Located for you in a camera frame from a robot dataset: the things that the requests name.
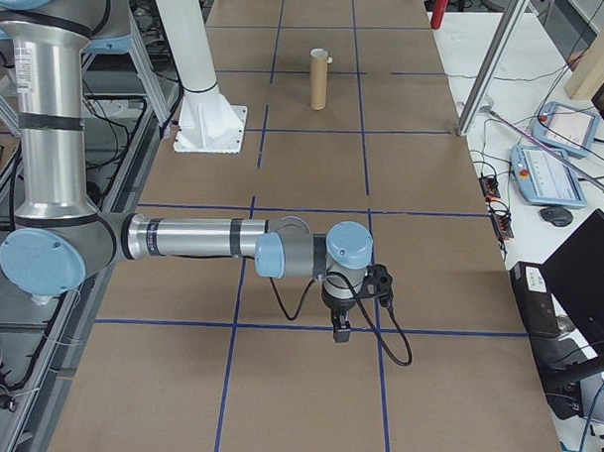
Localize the black orange connector board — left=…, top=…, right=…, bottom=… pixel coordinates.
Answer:
left=479, top=173, right=503, bottom=202
left=489, top=211, right=515, bottom=241

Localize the black mini computer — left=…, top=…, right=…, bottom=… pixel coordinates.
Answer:
left=509, top=259, right=561, bottom=341

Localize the white side table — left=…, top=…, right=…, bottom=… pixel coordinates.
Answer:
left=425, top=4, right=604, bottom=452

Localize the brown cardboard tube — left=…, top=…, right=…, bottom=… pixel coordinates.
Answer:
left=307, top=48, right=330, bottom=112

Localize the black computer mouse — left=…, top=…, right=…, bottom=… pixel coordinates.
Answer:
left=538, top=204, right=575, bottom=229

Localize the blue teach pendant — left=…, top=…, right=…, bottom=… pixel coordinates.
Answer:
left=509, top=142, right=589, bottom=211
left=529, top=98, right=603, bottom=161

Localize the black monitor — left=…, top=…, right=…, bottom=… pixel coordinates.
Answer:
left=536, top=207, right=604, bottom=358

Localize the red cylinder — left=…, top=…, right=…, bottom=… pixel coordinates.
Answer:
left=430, top=0, right=454, bottom=30

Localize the pale wooden beam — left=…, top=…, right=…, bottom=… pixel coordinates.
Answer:
left=561, top=4, right=604, bottom=103

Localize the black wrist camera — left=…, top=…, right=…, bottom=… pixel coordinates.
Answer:
left=358, top=263, right=395, bottom=304

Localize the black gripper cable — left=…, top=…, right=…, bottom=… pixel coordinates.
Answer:
left=268, top=274, right=320, bottom=323

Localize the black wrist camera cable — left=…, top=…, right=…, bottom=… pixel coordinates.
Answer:
left=340, top=274, right=417, bottom=371

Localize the blue cable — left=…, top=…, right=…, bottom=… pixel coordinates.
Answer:
left=578, top=373, right=604, bottom=452

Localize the white post with base plate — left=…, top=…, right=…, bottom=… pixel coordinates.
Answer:
left=152, top=0, right=251, bottom=158

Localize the aluminium profile post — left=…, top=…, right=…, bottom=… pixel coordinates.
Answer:
left=451, top=0, right=547, bottom=139

